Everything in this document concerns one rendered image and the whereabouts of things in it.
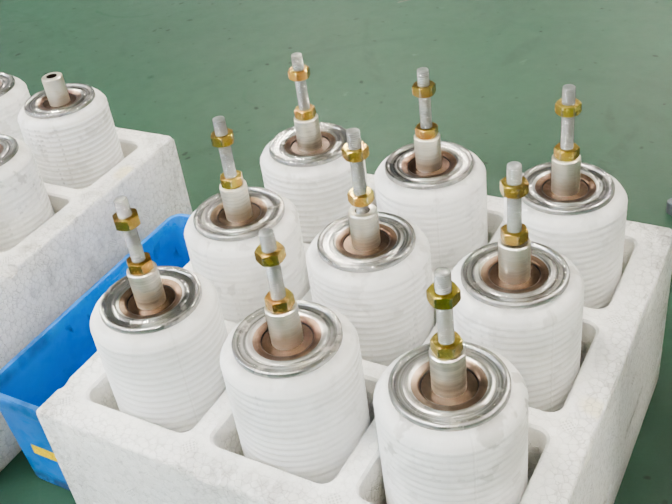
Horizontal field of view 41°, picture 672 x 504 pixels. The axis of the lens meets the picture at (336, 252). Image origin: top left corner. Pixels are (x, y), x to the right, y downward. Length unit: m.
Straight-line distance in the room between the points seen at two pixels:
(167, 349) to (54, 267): 0.31
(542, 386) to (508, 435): 0.12
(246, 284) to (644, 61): 0.96
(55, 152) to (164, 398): 0.40
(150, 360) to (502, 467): 0.25
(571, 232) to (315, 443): 0.25
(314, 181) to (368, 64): 0.80
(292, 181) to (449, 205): 0.14
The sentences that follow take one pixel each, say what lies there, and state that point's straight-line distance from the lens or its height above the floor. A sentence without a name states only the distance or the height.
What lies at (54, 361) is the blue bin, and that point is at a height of 0.09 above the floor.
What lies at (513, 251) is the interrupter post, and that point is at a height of 0.28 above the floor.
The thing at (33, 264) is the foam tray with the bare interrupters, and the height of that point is 0.17.
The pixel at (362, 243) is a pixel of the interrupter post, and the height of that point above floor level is 0.26.
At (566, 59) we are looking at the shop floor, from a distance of 1.55.
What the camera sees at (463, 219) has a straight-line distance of 0.76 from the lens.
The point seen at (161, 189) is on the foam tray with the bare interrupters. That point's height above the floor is 0.13.
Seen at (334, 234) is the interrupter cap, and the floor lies 0.25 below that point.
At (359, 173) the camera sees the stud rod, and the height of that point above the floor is 0.32.
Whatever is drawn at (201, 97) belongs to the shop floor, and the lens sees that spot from 1.56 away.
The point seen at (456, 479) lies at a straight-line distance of 0.56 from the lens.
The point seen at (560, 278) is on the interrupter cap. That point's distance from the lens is 0.64.
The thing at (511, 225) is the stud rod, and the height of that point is 0.30.
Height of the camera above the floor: 0.65
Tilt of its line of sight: 36 degrees down
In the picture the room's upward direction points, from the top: 8 degrees counter-clockwise
